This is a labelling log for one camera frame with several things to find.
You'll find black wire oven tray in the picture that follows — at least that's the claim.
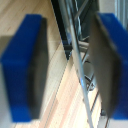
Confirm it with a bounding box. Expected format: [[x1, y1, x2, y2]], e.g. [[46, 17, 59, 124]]
[[50, 0, 112, 128]]

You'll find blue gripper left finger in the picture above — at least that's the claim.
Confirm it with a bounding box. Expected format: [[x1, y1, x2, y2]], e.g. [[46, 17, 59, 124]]
[[0, 13, 50, 124]]

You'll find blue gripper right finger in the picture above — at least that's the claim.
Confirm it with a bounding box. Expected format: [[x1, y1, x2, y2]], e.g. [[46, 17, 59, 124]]
[[89, 11, 128, 121]]

